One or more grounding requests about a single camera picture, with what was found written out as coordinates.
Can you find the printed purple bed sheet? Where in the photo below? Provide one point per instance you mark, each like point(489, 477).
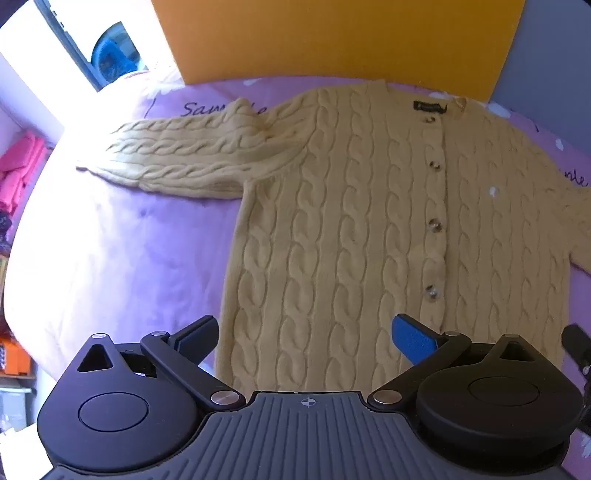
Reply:
point(138, 240)

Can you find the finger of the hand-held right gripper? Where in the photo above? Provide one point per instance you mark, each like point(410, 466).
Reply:
point(576, 340)

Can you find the blue plastic object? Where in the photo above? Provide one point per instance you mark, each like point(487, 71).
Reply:
point(111, 53)

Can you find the orange box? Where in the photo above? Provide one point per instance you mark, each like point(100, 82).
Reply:
point(13, 355)

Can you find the orange headboard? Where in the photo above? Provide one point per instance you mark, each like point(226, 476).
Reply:
point(341, 41)

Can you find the pile of pink clothes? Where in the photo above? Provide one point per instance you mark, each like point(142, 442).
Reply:
point(18, 170)

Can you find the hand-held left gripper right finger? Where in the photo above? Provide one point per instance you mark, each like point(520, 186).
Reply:
point(410, 339)

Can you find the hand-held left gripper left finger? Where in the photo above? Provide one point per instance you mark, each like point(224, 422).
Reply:
point(199, 333)

